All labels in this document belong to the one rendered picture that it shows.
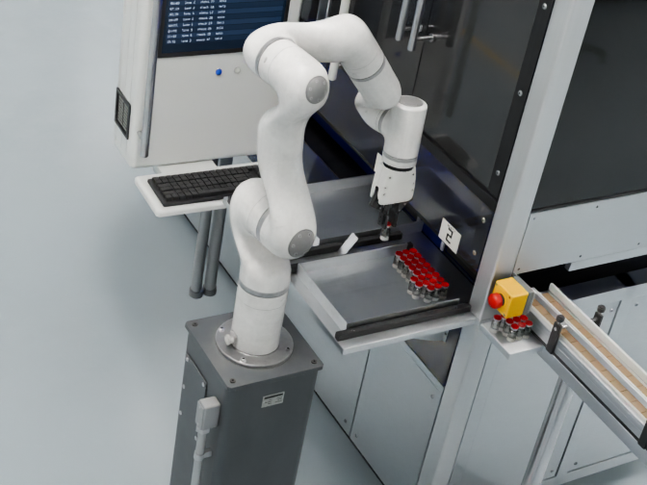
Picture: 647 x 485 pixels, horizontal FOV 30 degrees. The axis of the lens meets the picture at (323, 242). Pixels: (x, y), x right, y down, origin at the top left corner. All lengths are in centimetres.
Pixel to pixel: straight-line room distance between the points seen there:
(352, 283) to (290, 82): 87
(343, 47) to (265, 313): 66
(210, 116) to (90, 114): 196
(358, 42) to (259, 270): 58
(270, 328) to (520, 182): 69
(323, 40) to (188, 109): 113
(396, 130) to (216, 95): 93
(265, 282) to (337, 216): 70
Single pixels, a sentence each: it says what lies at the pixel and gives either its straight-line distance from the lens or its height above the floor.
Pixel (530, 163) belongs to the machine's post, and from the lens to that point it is 290.
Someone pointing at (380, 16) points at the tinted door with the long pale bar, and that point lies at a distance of 337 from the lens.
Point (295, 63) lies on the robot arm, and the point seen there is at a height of 165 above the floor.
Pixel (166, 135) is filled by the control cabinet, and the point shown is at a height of 91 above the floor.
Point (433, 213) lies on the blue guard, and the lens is 323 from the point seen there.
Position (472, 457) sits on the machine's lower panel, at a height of 35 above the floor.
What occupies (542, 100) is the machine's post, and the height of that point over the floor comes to 152.
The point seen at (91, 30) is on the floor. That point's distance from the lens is 634.
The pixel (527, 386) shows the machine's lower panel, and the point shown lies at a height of 58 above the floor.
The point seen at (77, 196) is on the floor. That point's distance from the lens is 498.
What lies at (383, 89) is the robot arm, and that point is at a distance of 267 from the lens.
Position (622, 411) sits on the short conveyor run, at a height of 91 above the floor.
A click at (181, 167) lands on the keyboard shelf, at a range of 369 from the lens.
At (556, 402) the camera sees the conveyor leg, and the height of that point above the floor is 73.
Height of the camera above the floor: 271
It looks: 34 degrees down
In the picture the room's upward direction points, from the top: 11 degrees clockwise
